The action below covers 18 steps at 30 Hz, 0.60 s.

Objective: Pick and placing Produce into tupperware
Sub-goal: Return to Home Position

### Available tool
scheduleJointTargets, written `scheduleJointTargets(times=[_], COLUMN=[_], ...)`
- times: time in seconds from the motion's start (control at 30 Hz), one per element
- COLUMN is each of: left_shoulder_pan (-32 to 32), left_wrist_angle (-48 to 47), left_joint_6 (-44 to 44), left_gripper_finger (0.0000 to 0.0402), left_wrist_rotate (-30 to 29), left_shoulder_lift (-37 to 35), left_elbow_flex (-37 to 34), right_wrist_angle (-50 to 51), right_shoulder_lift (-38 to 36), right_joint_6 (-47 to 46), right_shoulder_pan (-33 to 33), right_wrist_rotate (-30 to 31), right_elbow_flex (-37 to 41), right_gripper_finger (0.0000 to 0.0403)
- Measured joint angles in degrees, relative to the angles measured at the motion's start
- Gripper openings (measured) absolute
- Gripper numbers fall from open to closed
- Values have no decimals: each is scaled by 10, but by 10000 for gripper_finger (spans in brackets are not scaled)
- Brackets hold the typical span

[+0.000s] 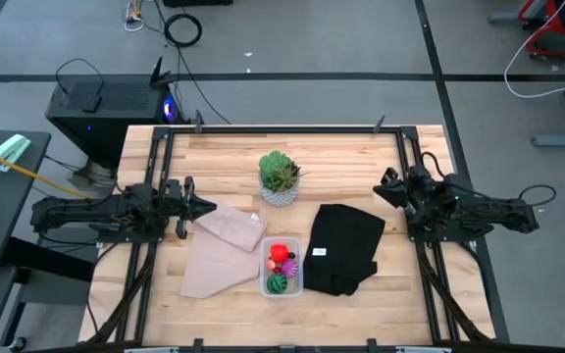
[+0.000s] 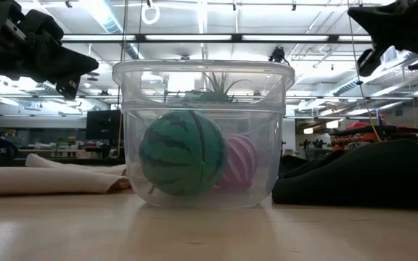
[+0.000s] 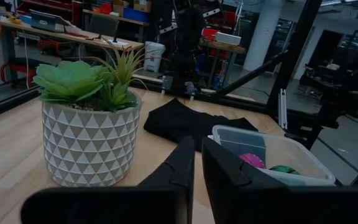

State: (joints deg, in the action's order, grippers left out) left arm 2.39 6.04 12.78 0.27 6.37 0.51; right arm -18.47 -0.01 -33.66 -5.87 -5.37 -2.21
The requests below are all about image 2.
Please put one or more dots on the green toy watermelon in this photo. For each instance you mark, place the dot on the green toy watermelon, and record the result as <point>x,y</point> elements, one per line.
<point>181,152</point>

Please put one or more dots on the potted succulent plant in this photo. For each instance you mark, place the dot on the potted succulent plant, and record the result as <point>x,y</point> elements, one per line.
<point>212,97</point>

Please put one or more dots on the cluttered background workbench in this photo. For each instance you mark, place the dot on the cluttered background workbench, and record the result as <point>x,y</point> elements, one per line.
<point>49,146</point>

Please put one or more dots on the red and black tool rack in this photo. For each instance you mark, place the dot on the red and black tool rack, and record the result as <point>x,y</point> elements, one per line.
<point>361,137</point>

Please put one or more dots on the clear plastic tupperware container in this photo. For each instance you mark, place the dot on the clear plastic tupperware container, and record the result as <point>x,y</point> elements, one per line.
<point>267,163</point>

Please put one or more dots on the black monitor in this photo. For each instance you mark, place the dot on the black monitor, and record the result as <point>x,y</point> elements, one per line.
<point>102,125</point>

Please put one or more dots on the black ceiling camera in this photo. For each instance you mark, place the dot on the black ceiling camera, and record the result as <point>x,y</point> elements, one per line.
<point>277,55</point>

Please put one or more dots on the black ceiling beam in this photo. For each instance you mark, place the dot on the black ceiling beam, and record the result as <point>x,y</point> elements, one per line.
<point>140,37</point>

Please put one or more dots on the silver ventilation duct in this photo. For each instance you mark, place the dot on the silver ventilation duct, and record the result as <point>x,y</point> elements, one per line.
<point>111,23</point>
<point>376,81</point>

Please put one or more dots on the black ceiling lamp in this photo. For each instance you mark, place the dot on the black ceiling lamp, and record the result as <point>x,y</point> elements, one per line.
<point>416,65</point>

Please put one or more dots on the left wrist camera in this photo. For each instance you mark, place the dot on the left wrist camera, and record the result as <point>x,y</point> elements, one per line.
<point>45,25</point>

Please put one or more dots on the beige cloth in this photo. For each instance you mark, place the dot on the beige cloth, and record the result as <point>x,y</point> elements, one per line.
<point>42,181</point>

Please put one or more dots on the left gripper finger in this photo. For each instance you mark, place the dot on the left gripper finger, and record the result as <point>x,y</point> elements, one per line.
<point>78,71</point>
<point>74,58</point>

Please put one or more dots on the purple striped toy onion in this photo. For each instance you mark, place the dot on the purple striped toy onion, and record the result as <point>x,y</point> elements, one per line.
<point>241,161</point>

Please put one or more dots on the black cloth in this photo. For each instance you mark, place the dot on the black cloth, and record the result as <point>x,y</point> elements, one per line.
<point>376,174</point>

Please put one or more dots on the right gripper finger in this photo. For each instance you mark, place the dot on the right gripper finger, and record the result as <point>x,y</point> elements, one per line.
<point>374,11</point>
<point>377,29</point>

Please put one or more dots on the white vent grille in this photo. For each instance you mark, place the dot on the white vent grille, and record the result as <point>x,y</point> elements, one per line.
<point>390,57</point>

